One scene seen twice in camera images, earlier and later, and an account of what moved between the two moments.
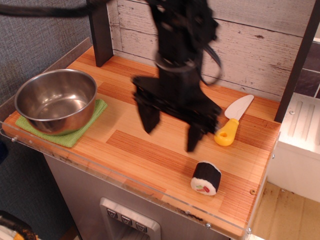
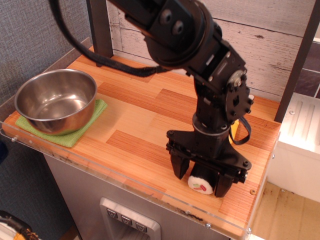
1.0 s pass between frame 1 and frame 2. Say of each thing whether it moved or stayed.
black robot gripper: moved
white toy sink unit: stayed
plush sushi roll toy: stayed
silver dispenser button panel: stayed
